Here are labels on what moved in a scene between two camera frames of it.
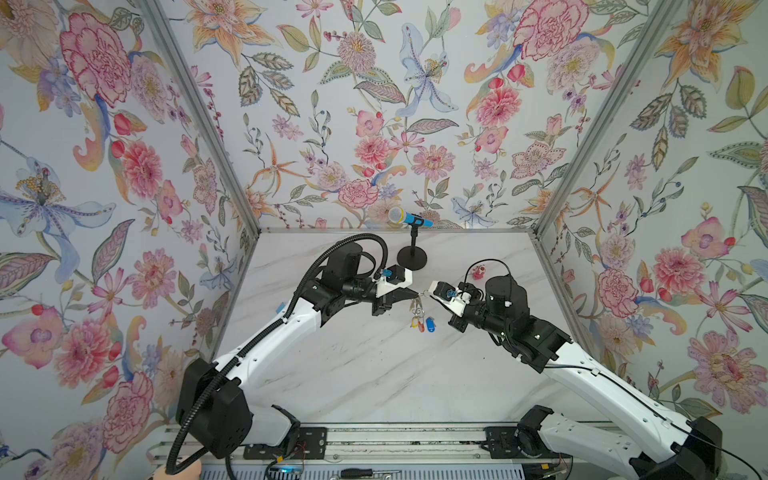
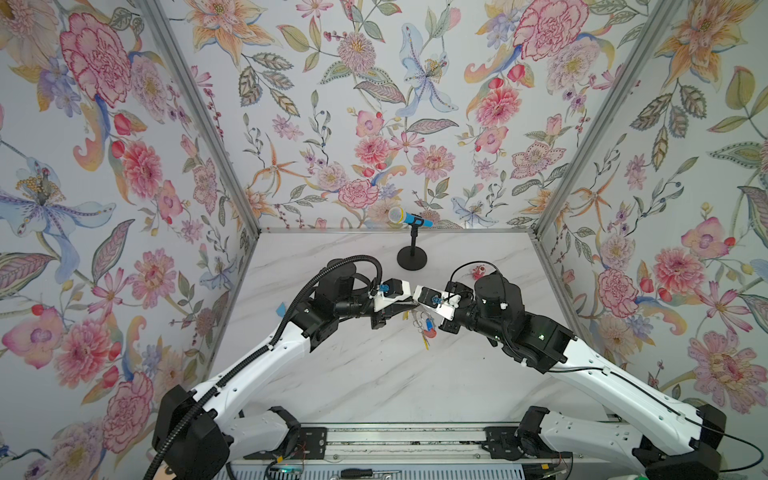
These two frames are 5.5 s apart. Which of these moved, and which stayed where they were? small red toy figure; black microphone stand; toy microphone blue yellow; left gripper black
Moved: left gripper black
Stayed: small red toy figure; toy microphone blue yellow; black microphone stand
